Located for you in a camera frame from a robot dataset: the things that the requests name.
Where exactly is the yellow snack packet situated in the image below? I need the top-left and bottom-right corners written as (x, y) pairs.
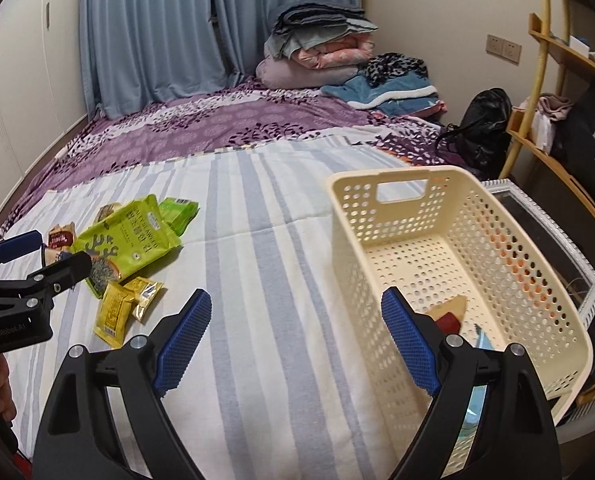
top-left (93, 281), bottom-right (143, 348)

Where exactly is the light blue curtain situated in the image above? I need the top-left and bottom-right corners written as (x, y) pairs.
top-left (80, 0), bottom-right (365, 118)

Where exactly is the cream perforated plastic basket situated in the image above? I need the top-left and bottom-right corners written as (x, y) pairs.
top-left (326, 165), bottom-right (594, 476)

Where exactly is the striped white blue sheet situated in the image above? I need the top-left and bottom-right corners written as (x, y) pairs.
top-left (0, 137), bottom-right (478, 480)

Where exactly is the large green snack bag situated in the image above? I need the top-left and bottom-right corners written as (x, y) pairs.
top-left (71, 194), bottom-right (183, 281)

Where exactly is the brown paper snack packet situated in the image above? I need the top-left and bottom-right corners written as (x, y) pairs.
top-left (425, 296), bottom-right (468, 322)

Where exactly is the pink floral quilt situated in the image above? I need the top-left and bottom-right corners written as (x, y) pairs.
top-left (292, 35), bottom-right (378, 68)

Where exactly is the black backpack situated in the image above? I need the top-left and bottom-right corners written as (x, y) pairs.
top-left (450, 88), bottom-right (513, 176)

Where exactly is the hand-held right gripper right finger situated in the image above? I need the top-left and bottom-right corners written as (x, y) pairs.
top-left (380, 286), bottom-right (563, 480)

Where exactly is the pink cloth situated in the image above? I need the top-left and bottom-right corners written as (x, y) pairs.
top-left (537, 94), bottom-right (574, 122)

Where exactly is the beige snack packet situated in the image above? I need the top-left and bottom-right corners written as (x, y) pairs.
top-left (44, 247), bottom-right (73, 267)

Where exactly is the wooden shelf rack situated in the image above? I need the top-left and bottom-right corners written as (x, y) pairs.
top-left (505, 0), bottom-right (595, 271)

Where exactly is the blue fleece blanket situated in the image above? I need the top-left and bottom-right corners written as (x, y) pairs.
top-left (321, 72), bottom-right (441, 116)

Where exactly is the light blue packet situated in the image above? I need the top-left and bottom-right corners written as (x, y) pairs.
top-left (472, 324), bottom-right (494, 352)

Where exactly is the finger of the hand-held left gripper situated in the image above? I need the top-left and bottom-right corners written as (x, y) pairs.
top-left (0, 251), bottom-right (93, 311)
top-left (0, 230), bottom-right (45, 281)

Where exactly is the clear cookie bag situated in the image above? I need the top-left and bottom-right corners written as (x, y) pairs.
top-left (94, 202), bottom-right (123, 223)

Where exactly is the white wardrobe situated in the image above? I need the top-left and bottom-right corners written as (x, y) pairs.
top-left (0, 0), bottom-right (90, 181)

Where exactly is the clear yellow-edged cake packet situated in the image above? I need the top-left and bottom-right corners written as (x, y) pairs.
top-left (122, 276), bottom-right (164, 323)

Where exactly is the purple floral bedsheet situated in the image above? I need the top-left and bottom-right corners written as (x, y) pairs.
top-left (0, 77), bottom-right (471, 241)

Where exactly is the black shopping bag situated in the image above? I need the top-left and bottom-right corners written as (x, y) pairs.
top-left (550, 77), bottom-right (595, 196)

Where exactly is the grey folded blanket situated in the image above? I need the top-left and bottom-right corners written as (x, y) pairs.
top-left (272, 4), bottom-right (379, 41)

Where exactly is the leopard print cloth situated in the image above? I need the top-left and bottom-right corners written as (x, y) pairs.
top-left (365, 52), bottom-right (428, 88)

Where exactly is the pale green folded sheet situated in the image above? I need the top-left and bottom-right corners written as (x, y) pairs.
top-left (264, 27), bottom-right (328, 59)

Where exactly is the white plastic bag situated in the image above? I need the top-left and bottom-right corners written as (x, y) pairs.
top-left (515, 105), bottom-right (555, 153)

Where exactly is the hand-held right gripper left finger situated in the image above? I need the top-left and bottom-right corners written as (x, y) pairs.
top-left (31, 288), bottom-right (213, 480)

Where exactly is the white framed glass table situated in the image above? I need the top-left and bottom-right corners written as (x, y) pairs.
top-left (480, 178), bottom-right (595, 328)

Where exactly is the small bright green snack packet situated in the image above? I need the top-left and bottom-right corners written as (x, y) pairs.
top-left (157, 197), bottom-right (199, 237)

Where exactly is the dark striped snack packet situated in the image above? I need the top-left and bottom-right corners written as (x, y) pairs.
top-left (47, 225), bottom-right (75, 251)

